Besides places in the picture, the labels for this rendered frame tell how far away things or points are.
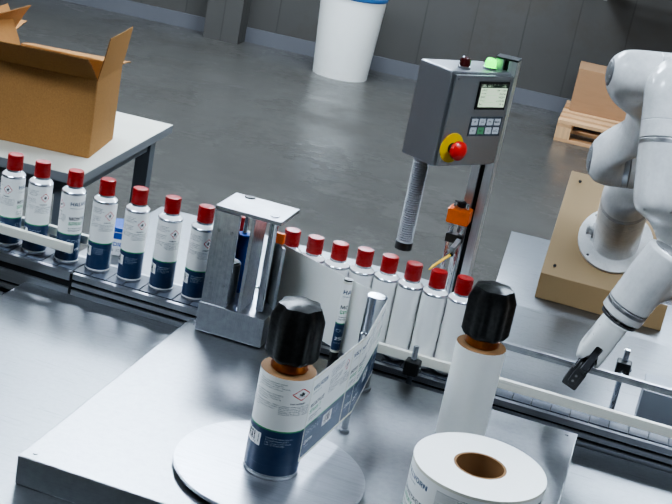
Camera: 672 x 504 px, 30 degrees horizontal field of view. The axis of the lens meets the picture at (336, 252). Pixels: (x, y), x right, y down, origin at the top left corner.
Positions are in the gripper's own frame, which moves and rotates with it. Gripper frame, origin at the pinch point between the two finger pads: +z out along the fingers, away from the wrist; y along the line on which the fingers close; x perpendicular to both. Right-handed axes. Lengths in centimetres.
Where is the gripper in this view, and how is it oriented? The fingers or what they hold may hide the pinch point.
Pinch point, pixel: (574, 377)
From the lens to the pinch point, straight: 250.6
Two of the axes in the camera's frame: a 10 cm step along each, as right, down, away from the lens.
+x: 8.2, 5.6, -1.0
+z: -4.9, 7.8, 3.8
